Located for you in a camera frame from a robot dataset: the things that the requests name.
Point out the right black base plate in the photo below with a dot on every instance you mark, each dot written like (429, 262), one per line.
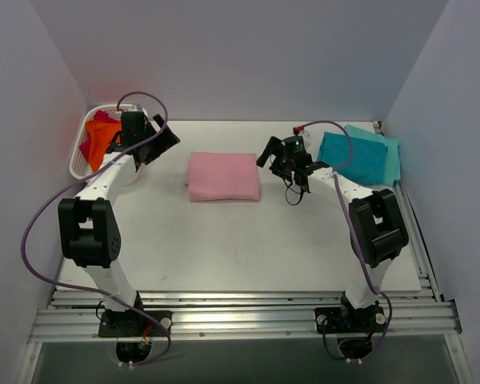
(340, 320)

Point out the aluminium rail frame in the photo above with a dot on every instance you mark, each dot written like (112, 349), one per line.
(256, 337)

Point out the pink t-shirt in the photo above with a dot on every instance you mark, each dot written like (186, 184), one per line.
(214, 177)

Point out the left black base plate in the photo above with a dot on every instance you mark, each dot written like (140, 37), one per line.
(129, 324)

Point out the orange t-shirt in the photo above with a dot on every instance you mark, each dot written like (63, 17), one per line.
(101, 134)

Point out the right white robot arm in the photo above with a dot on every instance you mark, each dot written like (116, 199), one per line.
(376, 227)

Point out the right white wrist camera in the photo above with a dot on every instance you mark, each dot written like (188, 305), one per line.
(305, 135)

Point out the white perforated plastic basket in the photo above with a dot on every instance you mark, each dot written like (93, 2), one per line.
(78, 166)

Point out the folded light green t-shirt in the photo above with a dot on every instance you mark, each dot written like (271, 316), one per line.
(390, 156)

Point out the magenta t-shirt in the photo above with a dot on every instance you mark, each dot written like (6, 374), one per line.
(99, 115)

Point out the folded teal t-shirt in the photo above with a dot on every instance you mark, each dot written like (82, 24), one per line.
(337, 151)

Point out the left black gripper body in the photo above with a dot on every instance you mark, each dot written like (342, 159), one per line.
(160, 140)

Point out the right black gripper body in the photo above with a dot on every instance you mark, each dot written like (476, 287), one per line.
(275, 158)

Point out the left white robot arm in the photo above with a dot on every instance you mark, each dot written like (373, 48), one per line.
(89, 232)

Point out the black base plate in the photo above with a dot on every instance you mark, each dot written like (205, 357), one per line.
(129, 324)
(340, 320)

